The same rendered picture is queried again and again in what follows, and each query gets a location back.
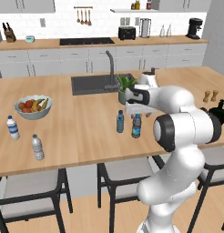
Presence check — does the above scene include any dark grey sink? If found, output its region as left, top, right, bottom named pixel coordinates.
left=70, top=73, right=134, bottom=96

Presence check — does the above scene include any white bottle with blue label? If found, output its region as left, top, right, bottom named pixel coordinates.
left=6, top=115, right=21, bottom=141

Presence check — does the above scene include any grey lower cupboard run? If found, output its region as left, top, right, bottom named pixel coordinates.
left=0, top=42, right=209, bottom=79

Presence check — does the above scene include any wooden salt shaker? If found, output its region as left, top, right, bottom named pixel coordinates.
left=202, top=90, right=211, bottom=104

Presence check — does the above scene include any wooden pepper shaker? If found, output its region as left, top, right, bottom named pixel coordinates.
left=210, top=89, right=219, bottom=103

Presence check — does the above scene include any blue plastic water bottle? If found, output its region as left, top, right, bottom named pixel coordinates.
left=116, top=109, right=126, bottom=134

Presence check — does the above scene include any wooden utensil rail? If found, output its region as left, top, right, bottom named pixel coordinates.
left=73, top=5, right=95, bottom=10

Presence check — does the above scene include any wooden knife block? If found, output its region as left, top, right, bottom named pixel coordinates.
left=2, top=21, right=17, bottom=44

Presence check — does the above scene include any grey double wall socket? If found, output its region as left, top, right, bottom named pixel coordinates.
left=119, top=16, right=132, bottom=26

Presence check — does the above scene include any black coffee machine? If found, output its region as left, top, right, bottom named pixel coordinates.
left=185, top=17, right=204, bottom=41

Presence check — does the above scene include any grey wall cupboard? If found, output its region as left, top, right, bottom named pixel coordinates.
left=158, top=0, right=213, bottom=14
left=0, top=0, right=56, bottom=15

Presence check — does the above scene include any black hob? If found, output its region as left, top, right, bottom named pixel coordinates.
left=58, top=36, right=116, bottom=46

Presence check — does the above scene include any dark bottle with blue label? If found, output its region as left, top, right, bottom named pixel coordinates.
left=131, top=114, right=143, bottom=139

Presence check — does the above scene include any grey tap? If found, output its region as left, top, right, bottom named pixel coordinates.
left=104, top=49, right=121, bottom=92

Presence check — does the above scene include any green potted plant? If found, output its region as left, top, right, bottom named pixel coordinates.
left=116, top=74, right=138, bottom=106

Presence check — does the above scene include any bowl of fruit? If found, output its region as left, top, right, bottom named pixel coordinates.
left=14, top=94, right=54, bottom=121

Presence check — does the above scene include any black toaster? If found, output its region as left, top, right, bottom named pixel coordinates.
left=117, top=25, right=137, bottom=41

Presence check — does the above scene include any clear plastic water bottle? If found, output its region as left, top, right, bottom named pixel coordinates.
left=31, top=134, right=46, bottom=161

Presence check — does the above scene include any black stool with grey seat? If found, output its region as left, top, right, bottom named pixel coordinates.
left=186, top=145, right=224, bottom=233
left=97, top=155, right=167, bottom=233
left=0, top=167, right=74, bottom=233

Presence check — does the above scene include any white wall shelf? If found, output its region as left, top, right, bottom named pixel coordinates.
left=109, top=7, right=160, bottom=14

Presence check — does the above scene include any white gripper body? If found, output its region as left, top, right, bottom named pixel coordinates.
left=125, top=100, right=158, bottom=117

